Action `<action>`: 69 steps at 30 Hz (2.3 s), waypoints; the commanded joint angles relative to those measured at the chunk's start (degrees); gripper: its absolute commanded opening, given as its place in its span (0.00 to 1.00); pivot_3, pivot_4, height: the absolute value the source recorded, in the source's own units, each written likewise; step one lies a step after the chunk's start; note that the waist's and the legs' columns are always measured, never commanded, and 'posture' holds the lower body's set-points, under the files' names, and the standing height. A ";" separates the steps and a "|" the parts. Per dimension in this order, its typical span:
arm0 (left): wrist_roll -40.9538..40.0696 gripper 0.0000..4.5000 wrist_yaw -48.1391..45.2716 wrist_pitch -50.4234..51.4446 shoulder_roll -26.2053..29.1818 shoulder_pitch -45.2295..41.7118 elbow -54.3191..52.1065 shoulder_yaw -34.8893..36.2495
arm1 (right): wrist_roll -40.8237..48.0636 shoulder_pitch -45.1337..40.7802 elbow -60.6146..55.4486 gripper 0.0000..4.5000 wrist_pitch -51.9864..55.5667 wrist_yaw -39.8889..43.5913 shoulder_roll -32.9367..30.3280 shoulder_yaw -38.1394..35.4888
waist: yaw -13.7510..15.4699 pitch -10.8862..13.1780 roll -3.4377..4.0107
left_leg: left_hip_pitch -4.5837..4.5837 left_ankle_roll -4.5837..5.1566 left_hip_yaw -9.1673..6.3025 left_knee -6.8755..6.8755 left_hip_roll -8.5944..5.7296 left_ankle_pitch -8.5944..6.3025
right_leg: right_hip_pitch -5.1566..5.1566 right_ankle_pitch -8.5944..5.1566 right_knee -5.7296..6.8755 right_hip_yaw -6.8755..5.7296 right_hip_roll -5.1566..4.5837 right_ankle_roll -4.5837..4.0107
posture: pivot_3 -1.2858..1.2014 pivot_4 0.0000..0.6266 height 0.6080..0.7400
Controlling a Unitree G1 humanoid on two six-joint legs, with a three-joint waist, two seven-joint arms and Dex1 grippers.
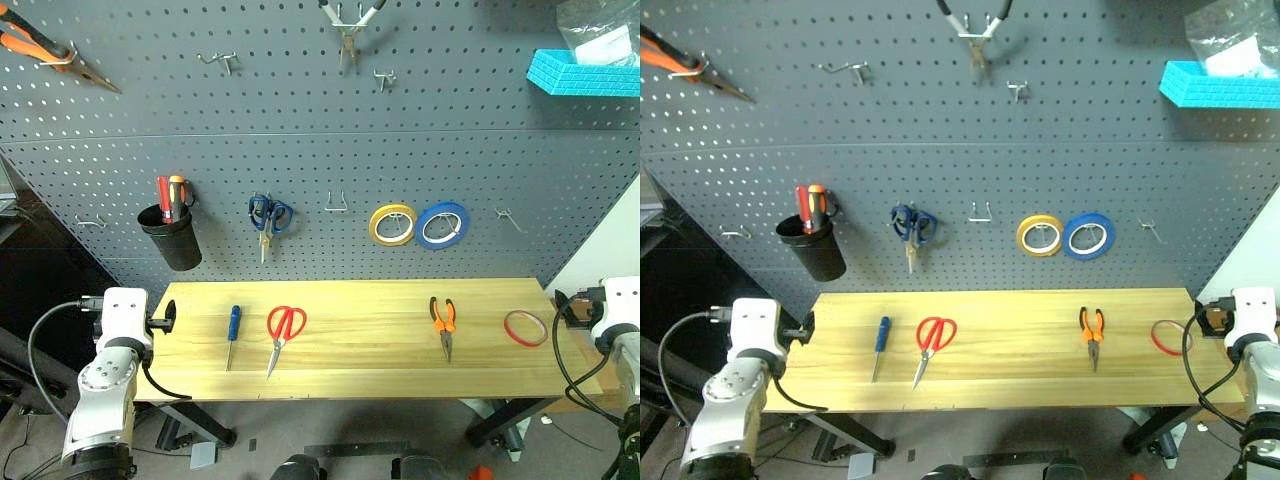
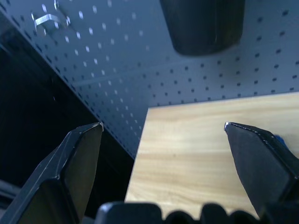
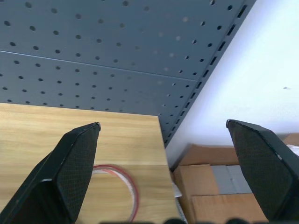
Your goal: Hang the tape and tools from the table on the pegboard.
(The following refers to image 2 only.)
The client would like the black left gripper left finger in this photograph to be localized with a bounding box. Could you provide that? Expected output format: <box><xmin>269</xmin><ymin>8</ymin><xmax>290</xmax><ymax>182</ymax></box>
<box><xmin>0</xmin><ymin>121</ymin><xmax>104</xmax><ymax>224</ymax></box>

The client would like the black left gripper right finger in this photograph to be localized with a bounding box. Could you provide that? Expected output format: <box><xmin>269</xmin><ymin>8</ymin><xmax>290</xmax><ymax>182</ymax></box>
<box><xmin>223</xmin><ymin>121</ymin><xmax>299</xmax><ymax>220</ymax></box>

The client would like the grey perforated pegboard panel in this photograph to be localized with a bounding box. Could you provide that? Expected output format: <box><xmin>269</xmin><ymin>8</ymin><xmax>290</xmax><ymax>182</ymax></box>
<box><xmin>0</xmin><ymin>0</ymin><xmax>299</xmax><ymax>160</ymax></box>

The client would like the black cylindrical container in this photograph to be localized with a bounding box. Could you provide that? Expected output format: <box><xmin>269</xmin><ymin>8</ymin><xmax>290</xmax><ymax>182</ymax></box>
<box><xmin>159</xmin><ymin>0</ymin><xmax>245</xmax><ymax>56</ymax></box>

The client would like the silver metal pegboard hook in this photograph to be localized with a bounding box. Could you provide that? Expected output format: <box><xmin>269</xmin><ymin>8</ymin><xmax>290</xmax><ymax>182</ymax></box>
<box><xmin>31</xmin><ymin>0</ymin><xmax>71</xmax><ymax>35</ymax></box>

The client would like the blue object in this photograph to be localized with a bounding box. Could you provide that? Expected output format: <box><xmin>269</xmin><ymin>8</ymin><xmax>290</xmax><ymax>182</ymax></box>
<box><xmin>273</xmin><ymin>134</ymin><xmax>288</xmax><ymax>150</ymax></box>

